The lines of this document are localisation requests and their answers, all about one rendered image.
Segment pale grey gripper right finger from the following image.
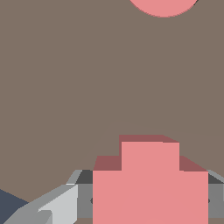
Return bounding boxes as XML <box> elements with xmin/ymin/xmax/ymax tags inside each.
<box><xmin>207</xmin><ymin>170</ymin><xmax>224</xmax><ymax>219</ymax></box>

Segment pink round disc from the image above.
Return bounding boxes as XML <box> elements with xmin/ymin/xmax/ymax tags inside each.
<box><xmin>127</xmin><ymin>0</ymin><xmax>201</xmax><ymax>18</ymax></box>

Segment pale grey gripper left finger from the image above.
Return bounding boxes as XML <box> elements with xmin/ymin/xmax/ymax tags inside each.
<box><xmin>3</xmin><ymin>169</ymin><xmax>95</xmax><ymax>224</ymax></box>

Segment pink stepped block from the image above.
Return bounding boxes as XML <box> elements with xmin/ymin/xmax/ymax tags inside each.
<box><xmin>92</xmin><ymin>134</ymin><xmax>210</xmax><ymax>224</ymax></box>

